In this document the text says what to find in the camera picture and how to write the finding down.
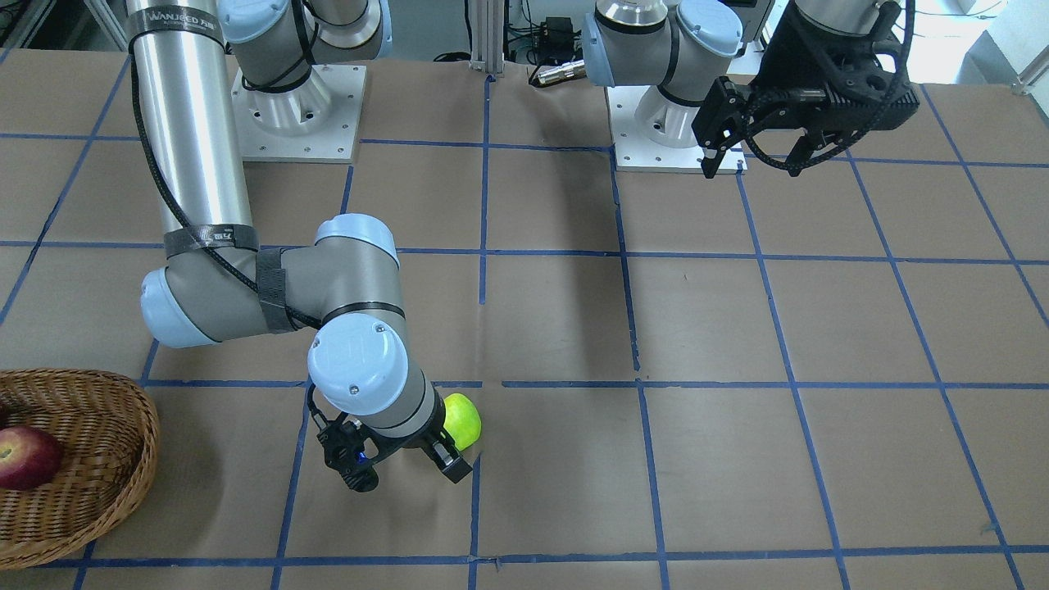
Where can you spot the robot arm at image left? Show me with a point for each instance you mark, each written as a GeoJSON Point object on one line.
{"type": "Point", "coordinates": [366, 394]}

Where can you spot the white base plate image left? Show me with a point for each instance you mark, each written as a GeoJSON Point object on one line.
{"type": "Point", "coordinates": [318, 121]}

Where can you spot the green apple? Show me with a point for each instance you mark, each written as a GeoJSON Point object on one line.
{"type": "Point", "coordinates": [462, 420]}

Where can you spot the silver cylindrical connector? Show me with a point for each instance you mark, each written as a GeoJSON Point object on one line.
{"type": "Point", "coordinates": [558, 74]}

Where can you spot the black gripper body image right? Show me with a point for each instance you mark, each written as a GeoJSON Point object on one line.
{"type": "Point", "coordinates": [788, 59]}

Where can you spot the aluminium frame post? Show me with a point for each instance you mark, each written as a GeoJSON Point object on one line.
{"type": "Point", "coordinates": [487, 30]}

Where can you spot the white base plate image right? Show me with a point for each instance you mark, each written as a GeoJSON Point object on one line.
{"type": "Point", "coordinates": [647, 139]}

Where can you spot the white base plate image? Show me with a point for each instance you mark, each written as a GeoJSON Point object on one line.
{"type": "Point", "coordinates": [318, 121]}
{"type": "Point", "coordinates": [647, 139]}

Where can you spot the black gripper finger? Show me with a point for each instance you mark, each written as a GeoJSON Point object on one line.
{"type": "Point", "coordinates": [718, 122]}
{"type": "Point", "coordinates": [712, 159]}

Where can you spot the black power adapter box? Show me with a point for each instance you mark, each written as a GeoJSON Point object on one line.
{"type": "Point", "coordinates": [556, 34]}

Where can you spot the red apple with yellow top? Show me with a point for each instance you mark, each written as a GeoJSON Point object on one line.
{"type": "Point", "coordinates": [30, 458]}

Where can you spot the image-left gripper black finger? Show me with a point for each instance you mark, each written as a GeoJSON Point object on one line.
{"type": "Point", "coordinates": [442, 450]}

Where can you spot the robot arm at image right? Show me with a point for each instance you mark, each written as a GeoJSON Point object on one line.
{"type": "Point", "coordinates": [682, 50]}

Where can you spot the woven wicker basket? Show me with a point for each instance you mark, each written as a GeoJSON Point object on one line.
{"type": "Point", "coordinates": [110, 432]}

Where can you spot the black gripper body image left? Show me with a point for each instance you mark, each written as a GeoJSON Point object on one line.
{"type": "Point", "coordinates": [407, 447]}

